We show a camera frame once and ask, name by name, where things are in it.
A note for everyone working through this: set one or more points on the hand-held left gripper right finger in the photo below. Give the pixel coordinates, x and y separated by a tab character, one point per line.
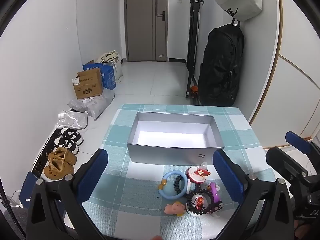
228	177

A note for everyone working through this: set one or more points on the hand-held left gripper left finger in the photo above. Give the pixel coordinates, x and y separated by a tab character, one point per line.
92	177

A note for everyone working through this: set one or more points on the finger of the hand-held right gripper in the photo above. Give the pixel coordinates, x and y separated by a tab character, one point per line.
283	165
297	142

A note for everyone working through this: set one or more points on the round white badge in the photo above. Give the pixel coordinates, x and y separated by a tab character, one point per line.
197	201

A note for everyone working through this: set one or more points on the pink toy hair clip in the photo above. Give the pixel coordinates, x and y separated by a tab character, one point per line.
173	208

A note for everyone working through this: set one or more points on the grey storage box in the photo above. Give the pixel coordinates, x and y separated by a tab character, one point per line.
162	156

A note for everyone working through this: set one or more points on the small yellow charm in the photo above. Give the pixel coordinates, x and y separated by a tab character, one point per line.
208	187

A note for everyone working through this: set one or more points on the red white pacifier toy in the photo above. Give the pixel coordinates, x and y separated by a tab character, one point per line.
197	176

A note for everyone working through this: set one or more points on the teal checked tablecloth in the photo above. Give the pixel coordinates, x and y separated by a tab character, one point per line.
120	130

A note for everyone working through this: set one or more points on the crumpled silver plastic bag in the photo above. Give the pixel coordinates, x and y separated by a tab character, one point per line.
71	120

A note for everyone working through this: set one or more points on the white wardrobe door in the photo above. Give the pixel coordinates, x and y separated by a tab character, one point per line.
287	80

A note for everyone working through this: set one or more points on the dark blue box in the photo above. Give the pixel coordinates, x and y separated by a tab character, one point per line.
28	190

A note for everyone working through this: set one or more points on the large grey plastic parcel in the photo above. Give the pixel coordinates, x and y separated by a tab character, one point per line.
101	103

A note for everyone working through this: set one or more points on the small grey plastic parcel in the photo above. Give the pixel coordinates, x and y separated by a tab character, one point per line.
77	104

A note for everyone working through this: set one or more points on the brown cardboard box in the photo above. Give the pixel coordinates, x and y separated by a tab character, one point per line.
87	86

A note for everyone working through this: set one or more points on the orange toy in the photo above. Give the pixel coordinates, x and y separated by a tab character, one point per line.
194	91

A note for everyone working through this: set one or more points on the blue cardboard box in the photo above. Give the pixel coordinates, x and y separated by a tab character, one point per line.
108	77

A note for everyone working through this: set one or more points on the white plastic bag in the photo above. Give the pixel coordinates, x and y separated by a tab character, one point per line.
118	71

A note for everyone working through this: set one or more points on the black backpack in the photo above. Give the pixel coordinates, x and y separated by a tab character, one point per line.
220	62

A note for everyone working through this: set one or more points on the beige folded cloth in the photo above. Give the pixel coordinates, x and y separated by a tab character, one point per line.
107	55

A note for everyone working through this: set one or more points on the grey door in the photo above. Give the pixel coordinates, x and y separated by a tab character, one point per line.
140	17

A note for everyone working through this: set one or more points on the black folded metal frame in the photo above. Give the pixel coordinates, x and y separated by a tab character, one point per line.
193	30

